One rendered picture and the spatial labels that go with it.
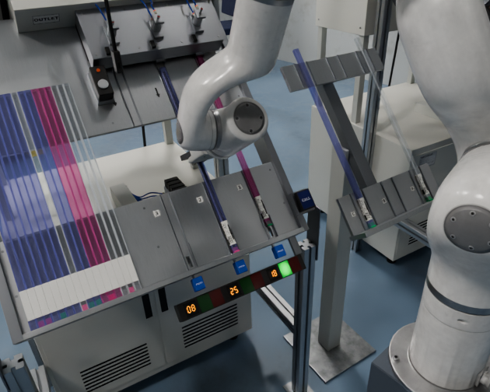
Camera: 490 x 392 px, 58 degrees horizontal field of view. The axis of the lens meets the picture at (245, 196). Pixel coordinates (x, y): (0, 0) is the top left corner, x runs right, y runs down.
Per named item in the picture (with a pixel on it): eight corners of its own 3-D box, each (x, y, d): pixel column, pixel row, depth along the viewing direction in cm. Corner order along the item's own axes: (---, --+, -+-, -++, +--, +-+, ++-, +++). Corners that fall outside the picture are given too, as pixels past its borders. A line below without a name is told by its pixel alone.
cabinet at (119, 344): (253, 339, 173) (248, 206, 141) (70, 428, 144) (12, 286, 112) (187, 253, 222) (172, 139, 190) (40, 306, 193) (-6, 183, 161)
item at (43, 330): (292, 236, 117) (305, 231, 111) (27, 341, 90) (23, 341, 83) (291, 232, 117) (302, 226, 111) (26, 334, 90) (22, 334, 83)
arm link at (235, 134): (204, 158, 89) (245, 155, 92) (226, 141, 77) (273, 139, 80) (197, 117, 89) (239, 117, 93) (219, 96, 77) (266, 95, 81)
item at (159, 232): (295, 230, 115) (300, 227, 112) (24, 334, 88) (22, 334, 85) (267, 165, 118) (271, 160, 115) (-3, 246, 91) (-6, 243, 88)
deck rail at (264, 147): (299, 234, 118) (309, 229, 112) (292, 236, 117) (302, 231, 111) (203, 9, 129) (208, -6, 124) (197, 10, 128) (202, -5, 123)
